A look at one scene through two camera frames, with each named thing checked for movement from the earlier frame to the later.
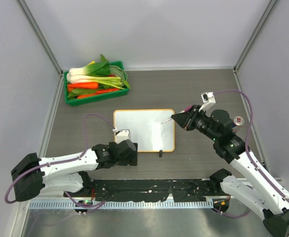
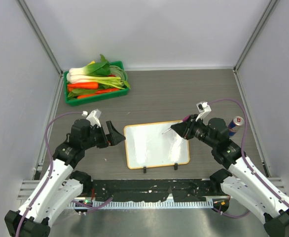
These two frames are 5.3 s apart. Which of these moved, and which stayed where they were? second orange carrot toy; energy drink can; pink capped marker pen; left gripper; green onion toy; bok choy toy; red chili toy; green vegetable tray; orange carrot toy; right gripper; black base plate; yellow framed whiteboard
Moved: right gripper; pink capped marker pen; left gripper; yellow framed whiteboard
Stayed: green onion toy; second orange carrot toy; red chili toy; orange carrot toy; energy drink can; black base plate; bok choy toy; green vegetable tray
